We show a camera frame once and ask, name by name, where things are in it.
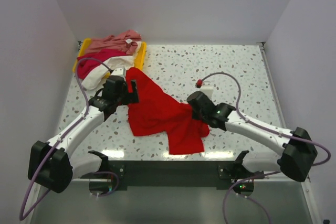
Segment magenta t shirt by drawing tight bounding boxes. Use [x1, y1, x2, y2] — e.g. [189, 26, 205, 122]
[77, 49, 128, 80]

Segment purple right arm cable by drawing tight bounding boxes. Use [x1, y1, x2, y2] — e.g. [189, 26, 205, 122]
[202, 71, 332, 224]

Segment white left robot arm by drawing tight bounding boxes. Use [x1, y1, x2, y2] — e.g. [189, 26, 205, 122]
[28, 76, 139, 193]

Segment dusty pink t shirt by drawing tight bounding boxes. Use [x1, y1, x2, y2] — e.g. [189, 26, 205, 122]
[85, 29, 142, 55]

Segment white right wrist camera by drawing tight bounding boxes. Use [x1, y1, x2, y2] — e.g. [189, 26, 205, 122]
[195, 79, 213, 99]

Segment white t shirt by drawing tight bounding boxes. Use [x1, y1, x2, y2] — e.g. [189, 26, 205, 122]
[81, 56, 134, 90]

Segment red t shirt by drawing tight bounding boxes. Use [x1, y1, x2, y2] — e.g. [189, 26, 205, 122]
[126, 67, 209, 155]

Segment yellow plastic tray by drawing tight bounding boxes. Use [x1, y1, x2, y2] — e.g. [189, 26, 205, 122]
[77, 38, 147, 70]

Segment aluminium table edge rail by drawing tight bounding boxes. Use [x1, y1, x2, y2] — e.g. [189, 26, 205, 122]
[257, 40, 322, 224]

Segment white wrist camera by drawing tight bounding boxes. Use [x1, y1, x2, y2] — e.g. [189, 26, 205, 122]
[195, 79, 213, 99]
[110, 67, 127, 80]

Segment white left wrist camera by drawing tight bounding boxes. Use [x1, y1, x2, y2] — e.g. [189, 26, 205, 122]
[110, 67, 127, 80]

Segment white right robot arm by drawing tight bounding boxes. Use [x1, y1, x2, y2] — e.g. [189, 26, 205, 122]
[187, 91, 318, 182]

